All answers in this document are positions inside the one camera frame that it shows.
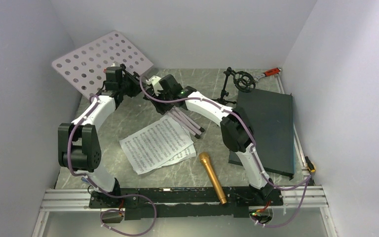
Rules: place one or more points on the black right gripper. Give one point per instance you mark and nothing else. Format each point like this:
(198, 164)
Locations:
(162, 107)

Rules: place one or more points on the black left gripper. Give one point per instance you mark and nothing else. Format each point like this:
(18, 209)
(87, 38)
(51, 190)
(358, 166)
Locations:
(137, 88)

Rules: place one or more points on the lilac perforated music stand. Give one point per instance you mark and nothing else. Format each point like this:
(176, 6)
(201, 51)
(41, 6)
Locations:
(84, 67)

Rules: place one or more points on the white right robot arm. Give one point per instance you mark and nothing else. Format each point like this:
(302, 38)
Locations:
(235, 127)

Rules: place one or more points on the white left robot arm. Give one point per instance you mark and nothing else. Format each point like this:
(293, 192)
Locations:
(79, 148)

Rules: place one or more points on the top sheet music page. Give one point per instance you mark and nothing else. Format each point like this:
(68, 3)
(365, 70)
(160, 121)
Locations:
(155, 144)

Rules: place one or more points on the sheet music page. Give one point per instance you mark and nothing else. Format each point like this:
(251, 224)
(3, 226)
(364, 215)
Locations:
(155, 144)
(187, 153)

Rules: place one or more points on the lower sheet music page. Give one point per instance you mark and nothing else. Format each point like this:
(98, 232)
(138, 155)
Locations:
(187, 153)

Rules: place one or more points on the gold microphone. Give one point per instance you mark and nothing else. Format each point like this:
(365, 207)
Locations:
(205, 161)

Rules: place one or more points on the dark rectangular equipment case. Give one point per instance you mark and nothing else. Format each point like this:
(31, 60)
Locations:
(271, 118)

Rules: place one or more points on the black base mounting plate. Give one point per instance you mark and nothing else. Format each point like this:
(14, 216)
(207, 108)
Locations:
(184, 202)

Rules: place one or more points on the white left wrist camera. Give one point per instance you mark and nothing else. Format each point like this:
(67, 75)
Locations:
(114, 66)

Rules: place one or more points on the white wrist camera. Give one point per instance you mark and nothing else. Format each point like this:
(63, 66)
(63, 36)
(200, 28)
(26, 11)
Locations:
(114, 66)
(154, 81)

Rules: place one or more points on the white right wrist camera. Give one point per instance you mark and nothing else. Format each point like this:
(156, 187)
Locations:
(154, 81)

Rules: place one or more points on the black microphone shock-mount stand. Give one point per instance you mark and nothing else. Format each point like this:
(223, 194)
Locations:
(242, 80)

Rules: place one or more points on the red-handled adjustable wrench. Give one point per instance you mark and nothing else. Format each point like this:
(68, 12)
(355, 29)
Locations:
(268, 73)

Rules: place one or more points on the yellow-handled screwdriver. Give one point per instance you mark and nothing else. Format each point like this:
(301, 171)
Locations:
(310, 166)

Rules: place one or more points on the aluminium frame rails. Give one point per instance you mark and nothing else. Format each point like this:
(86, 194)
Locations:
(308, 196)

